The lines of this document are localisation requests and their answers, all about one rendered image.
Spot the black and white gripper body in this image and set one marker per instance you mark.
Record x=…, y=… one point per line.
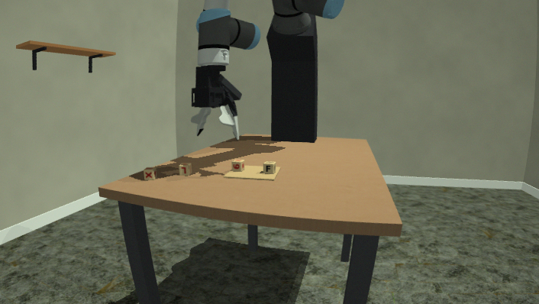
x=215, y=95

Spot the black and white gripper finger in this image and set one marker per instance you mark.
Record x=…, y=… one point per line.
x=200, y=119
x=229, y=114

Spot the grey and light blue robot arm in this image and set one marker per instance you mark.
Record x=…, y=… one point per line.
x=218, y=31

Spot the pale yellow mat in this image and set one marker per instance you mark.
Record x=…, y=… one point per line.
x=252, y=172

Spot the cream block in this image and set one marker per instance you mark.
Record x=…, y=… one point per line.
x=150, y=173
x=185, y=169
x=269, y=167
x=237, y=165

